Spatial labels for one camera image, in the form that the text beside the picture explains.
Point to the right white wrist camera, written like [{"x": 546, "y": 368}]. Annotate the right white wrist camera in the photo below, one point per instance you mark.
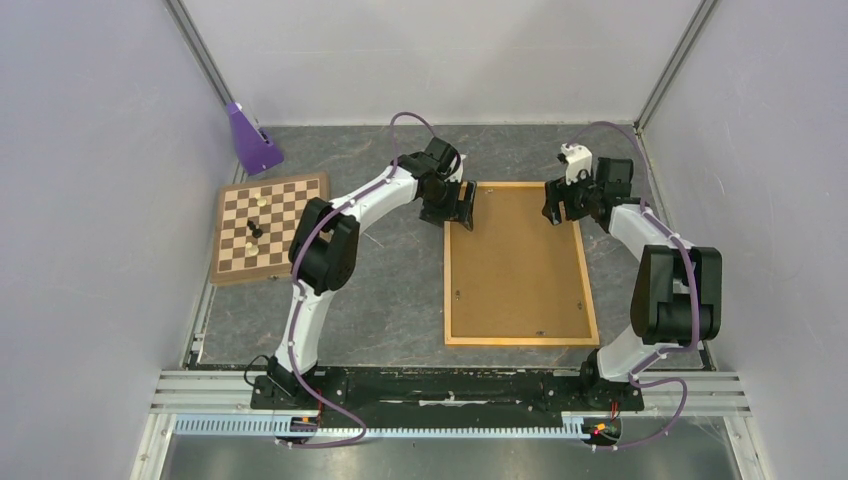
[{"x": 578, "y": 162}]

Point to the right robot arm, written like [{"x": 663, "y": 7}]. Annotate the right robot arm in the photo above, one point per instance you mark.
[{"x": 676, "y": 302}]

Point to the purple plastic stand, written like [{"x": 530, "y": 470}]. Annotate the purple plastic stand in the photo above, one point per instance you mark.
[{"x": 255, "y": 149}]

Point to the brown frame backing board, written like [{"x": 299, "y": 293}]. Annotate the brown frame backing board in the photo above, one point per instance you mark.
[{"x": 517, "y": 265}]

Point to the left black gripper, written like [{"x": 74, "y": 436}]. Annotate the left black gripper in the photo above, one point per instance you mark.
[{"x": 456, "y": 210}]

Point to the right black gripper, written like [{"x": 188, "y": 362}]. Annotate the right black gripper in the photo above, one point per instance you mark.
[{"x": 562, "y": 192}]

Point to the wooden picture frame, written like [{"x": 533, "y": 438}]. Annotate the wooden picture frame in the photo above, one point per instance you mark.
[{"x": 450, "y": 298}]

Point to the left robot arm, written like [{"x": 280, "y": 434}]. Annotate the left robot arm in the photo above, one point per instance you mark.
[{"x": 324, "y": 251}]

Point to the black chess piece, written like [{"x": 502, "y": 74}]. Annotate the black chess piece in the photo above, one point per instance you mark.
[{"x": 254, "y": 229}]

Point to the wooden chessboard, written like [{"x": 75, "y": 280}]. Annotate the wooden chessboard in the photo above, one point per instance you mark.
[{"x": 236, "y": 204}]

